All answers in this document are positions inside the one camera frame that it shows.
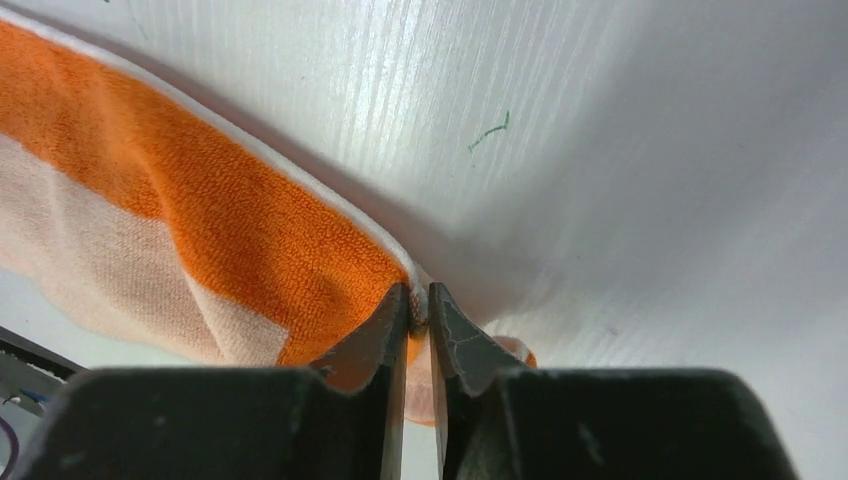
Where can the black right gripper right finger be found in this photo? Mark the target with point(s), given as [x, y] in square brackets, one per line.
[498, 418]

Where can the orange white towel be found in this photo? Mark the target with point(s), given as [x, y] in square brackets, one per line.
[146, 217]

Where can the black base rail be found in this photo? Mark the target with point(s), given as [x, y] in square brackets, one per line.
[30, 373]

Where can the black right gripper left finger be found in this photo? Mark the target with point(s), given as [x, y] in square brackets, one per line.
[338, 417]

